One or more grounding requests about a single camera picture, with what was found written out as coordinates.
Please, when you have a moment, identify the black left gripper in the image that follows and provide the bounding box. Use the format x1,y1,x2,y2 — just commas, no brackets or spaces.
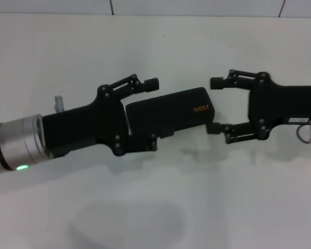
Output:
43,73,175,157

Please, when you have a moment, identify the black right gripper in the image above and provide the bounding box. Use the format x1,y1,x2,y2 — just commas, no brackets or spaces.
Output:
206,69,311,145

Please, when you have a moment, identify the black glasses case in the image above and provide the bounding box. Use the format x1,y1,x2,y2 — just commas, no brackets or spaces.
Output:
125,87,216,136

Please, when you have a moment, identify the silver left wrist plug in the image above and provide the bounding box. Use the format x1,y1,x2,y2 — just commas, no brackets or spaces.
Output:
53,95,65,113

